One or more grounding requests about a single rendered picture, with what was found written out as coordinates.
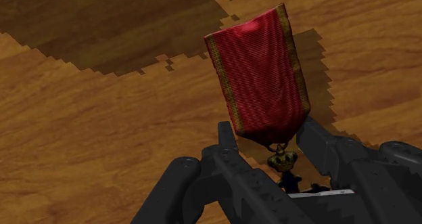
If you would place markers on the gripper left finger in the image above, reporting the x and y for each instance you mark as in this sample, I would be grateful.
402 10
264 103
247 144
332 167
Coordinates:
230 177

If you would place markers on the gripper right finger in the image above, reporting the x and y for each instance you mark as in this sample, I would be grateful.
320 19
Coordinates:
362 170

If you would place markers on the red ribbon medal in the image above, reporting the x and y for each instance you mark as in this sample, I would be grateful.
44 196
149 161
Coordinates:
260 81

